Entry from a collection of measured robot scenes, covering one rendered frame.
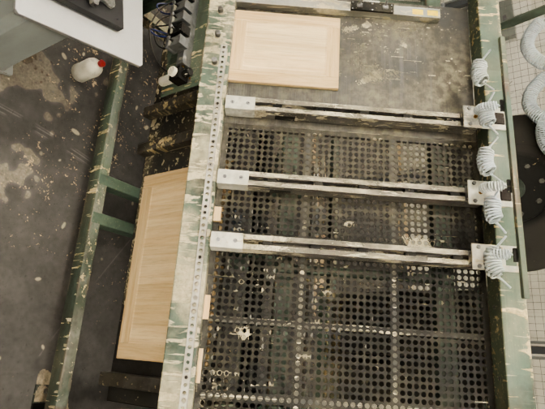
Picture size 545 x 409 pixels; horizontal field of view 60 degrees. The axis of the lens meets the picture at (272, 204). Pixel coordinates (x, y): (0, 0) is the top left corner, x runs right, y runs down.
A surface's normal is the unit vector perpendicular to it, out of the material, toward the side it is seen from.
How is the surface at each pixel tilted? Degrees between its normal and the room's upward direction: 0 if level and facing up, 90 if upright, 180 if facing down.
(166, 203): 90
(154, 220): 90
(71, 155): 0
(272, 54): 54
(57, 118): 0
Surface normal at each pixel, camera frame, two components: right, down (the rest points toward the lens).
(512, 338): 0.04, -0.30
